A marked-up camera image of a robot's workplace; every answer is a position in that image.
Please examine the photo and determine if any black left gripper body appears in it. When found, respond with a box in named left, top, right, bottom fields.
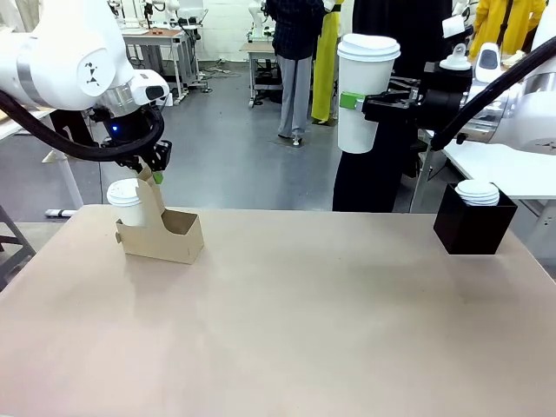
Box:
left=92, top=107, right=174, bottom=173

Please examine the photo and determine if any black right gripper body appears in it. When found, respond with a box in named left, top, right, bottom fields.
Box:
left=416, top=63, right=473, bottom=130

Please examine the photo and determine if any white paper cup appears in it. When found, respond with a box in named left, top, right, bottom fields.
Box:
left=337, top=54, right=397, bottom=155
left=113, top=202, right=148, bottom=228

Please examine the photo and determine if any brown cardboard cup carrier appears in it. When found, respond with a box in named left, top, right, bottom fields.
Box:
left=115, top=164, right=205, bottom=266

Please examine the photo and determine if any person in plaid shirt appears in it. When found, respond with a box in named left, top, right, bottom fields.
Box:
left=265, top=0, right=328, bottom=147

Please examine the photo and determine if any white side table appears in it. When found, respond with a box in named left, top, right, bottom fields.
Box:
left=0, top=107, right=86, bottom=219

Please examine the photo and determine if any person in black clothes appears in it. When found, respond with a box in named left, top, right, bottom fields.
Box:
left=332, top=0, right=453, bottom=214

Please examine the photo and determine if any white workbench with brown items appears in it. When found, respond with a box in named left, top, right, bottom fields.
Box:
left=120, top=25, right=203, bottom=107

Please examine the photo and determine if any small white-legged table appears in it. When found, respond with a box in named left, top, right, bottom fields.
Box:
left=240, top=39, right=286, bottom=109

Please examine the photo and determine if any person in yellow jacket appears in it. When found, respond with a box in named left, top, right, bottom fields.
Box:
left=467, top=0, right=549, bottom=63

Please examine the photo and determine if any black open-top box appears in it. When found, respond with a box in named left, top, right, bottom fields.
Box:
left=433, top=182, right=519, bottom=256

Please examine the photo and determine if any dark metal stand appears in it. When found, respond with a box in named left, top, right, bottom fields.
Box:
left=0, top=202, right=38, bottom=293

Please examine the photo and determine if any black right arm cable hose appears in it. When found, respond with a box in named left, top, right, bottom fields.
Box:
left=429, top=36, right=556, bottom=152

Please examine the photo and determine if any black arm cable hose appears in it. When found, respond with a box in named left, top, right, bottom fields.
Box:
left=429, top=36, right=556, bottom=152
left=0, top=89, right=166, bottom=163

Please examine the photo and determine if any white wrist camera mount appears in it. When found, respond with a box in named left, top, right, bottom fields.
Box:
left=439, top=43, right=473, bottom=72

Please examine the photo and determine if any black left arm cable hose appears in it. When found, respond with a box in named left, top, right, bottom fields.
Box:
left=0, top=89, right=166, bottom=163

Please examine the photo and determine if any white table with metal frame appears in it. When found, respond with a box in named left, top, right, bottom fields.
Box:
left=410, top=138, right=556, bottom=268

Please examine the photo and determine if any floor cable bundle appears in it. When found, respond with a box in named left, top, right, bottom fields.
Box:
left=198, top=55, right=242, bottom=93

